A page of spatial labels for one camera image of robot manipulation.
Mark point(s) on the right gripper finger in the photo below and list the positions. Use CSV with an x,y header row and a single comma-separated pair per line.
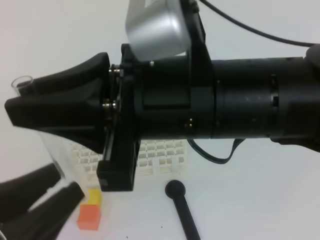
x,y
88,71
74,114

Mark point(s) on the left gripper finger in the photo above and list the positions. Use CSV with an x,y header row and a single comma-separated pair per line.
x,y
46,220

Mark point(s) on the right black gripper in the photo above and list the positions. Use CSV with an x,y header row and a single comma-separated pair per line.
x,y
169,98

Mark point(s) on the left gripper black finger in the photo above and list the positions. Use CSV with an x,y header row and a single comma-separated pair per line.
x,y
19,194

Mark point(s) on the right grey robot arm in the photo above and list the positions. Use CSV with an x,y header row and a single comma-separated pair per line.
x,y
274,98

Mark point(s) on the white test tube rack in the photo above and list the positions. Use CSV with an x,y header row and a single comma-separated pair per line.
x,y
155,158

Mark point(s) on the orange cube block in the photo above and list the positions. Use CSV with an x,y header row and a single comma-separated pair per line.
x,y
89,217

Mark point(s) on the yellow cube block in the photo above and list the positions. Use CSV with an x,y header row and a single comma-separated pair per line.
x,y
95,197

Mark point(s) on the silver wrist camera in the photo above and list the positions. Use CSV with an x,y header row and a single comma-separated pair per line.
x,y
156,29

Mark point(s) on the black round-headed handle tool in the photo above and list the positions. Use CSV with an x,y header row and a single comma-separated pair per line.
x,y
176,191

